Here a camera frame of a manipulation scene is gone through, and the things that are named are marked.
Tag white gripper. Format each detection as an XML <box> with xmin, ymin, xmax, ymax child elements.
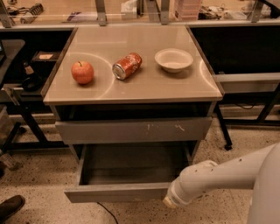
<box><xmin>163</xmin><ymin>178</ymin><xmax>192</xmax><ymax>209</ymax></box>

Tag grey drawer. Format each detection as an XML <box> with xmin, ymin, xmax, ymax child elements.
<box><xmin>55</xmin><ymin>117</ymin><xmax>212</xmax><ymax>144</ymax></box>
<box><xmin>65</xmin><ymin>142</ymin><xmax>191</xmax><ymax>203</ymax></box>

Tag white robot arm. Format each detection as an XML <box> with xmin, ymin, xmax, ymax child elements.
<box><xmin>164</xmin><ymin>143</ymin><xmax>280</xmax><ymax>224</ymax></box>

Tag grey top drawer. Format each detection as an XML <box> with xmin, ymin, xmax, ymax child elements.
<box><xmin>55</xmin><ymin>117</ymin><xmax>212</xmax><ymax>144</ymax></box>

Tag grey drawer cabinet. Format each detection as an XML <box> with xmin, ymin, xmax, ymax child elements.
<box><xmin>42</xmin><ymin>24</ymin><xmax>222</xmax><ymax>158</ymax></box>

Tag crushed orange soda can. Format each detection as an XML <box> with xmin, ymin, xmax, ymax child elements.
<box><xmin>112</xmin><ymin>52</ymin><xmax>142</xmax><ymax>81</ymax></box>

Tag white paper bowl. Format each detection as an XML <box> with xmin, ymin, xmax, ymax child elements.
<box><xmin>155</xmin><ymin>48</ymin><xmax>193</xmax><ymax>74</ymax></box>

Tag red apple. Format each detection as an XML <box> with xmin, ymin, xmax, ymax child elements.
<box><xmin>71</xmin><ymin>61</ymin><xmax>95</xmax><ymax>85</ymax></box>

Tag dark shoe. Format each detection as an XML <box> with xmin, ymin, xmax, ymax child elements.
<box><xmin>0</xmin><ymin>195</ymin><xmax>25</xmax><ymax>223</ymax></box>

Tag black desk left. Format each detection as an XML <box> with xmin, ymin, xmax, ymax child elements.
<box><xmin>0</xmin><ymin>39</ymin><xmax>67</xmax><ymax>154</ymax></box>

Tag pink stacked trays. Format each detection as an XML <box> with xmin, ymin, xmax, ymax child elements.
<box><xmin>174</xmin><ymin>0</ymin><xmax>202</xmax><ymax>21</ymax></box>

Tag white tissue box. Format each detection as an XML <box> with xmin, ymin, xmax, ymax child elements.
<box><xmin>121</xmin><ymin>0</ymin><xmax>137</xmax><ymax>19</ymax></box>

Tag black floor cable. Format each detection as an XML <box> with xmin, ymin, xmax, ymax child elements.
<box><xmin>96</xmin><ymin>202</ymin><xmax>120</xmax><ymax>224</ymax></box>

